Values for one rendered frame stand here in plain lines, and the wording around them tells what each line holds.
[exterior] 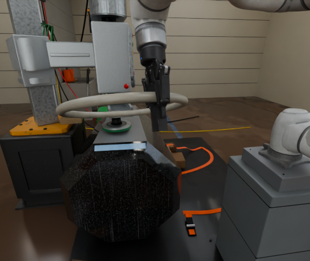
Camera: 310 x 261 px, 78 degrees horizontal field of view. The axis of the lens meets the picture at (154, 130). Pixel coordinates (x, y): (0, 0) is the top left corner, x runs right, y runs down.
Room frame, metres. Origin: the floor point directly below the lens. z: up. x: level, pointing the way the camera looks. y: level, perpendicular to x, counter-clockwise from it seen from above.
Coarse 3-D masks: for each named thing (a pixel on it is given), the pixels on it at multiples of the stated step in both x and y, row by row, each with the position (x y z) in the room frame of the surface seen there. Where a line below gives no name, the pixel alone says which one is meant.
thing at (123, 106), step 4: (116, 104) 1.21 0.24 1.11; (120, 104) 1.21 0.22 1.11; (124, 104) 1.21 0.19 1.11; (128, 104) 1.03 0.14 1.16; (108, 108) 0.93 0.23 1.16; (112, 108) 1.10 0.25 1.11; (116, 108) 1.10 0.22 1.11; (120, 108) 1.10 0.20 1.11; (124, 108) 1.10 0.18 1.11; (128, 108) 1.03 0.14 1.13; (132, 108) 0.95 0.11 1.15; (128, 116) 0.95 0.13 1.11; (132, 116) 0.95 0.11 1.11
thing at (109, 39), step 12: (96, 24) 1.26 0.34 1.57; (108, 24) 1.28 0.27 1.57; (120, 24) 1.30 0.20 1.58; (96, 36) 1.26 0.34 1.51; (108, 36) 1.28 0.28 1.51; (120, 36) 1.30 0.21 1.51; (96, 48) 1.26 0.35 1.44; (108, 48) 1.28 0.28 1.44; (120, 48) 1.29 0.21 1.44; (96, 60) 1.26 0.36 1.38; (108, 60) 1.27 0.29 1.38; (120, 60) 1.29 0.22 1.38; (96, 72) 1.26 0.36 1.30; (108, 72) 1.27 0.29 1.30; (120, 72) 1.29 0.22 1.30; (108, 84) 1.27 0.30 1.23; (120, 84) 1.29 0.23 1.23
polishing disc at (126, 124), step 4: (124, 120) 1.46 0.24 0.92; (104, 124) 1.36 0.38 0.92; (108, 124) 1.36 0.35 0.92; (124, 124) 1.36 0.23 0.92; (128, 124) 1.36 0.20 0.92; (108, 128) 1.28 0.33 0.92; (112, 128) 1.27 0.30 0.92; (116, 128) 1.27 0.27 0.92; (120, 128) 1.28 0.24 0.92; (124, 128) 1.30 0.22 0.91
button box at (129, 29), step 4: (128, 28) 1.30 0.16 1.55; (128, 32) 1.30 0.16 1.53; (128, 36) 1.30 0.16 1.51; (128, 40) 1.30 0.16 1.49; (128, 44) 1.30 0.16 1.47; (128, 48) 1.30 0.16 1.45; (128, 52) 1.30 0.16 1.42; (132, 52) 1.30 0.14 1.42; (128, 56) 1.31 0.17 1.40; (132, 56) 1.30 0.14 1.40; (132, 60) 1.30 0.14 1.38; (132, 64) 1.30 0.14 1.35; (132, 68) 1.30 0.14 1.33; (132, 72) 1.30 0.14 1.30; (132, 76) 1.30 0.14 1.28
